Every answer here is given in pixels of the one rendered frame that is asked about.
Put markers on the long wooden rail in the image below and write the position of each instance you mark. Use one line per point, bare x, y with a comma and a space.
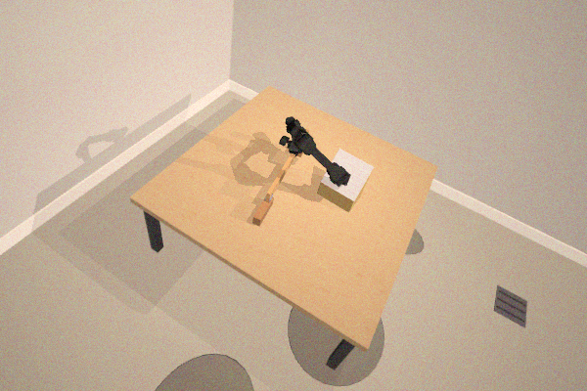
280, 177

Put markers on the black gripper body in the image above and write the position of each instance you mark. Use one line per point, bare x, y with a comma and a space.
285, 140

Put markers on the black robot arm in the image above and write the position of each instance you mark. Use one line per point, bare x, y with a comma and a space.
338, 175

